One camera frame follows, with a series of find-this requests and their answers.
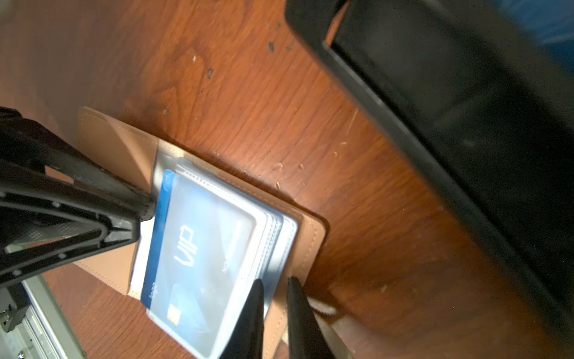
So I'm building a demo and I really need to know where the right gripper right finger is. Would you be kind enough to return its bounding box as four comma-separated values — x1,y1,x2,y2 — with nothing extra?
287,277,334,359

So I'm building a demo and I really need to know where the blue VIP card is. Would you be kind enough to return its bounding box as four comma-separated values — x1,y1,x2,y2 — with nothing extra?
141,170,258,358

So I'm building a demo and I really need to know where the black storage bin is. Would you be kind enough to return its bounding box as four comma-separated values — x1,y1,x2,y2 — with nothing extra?
285,1,573,343

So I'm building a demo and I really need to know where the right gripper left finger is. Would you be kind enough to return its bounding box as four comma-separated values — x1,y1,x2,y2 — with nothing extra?
220,279,264,359

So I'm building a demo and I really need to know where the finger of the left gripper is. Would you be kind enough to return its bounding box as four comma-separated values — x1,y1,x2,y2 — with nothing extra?
1,161,141,287
1,107,155,221

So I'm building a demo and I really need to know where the aluminium mounting rail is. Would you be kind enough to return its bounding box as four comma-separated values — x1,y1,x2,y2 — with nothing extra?
1,275,87,358

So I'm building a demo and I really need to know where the tan leather card holder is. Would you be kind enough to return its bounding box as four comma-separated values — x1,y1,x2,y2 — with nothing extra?
78,107,327,358

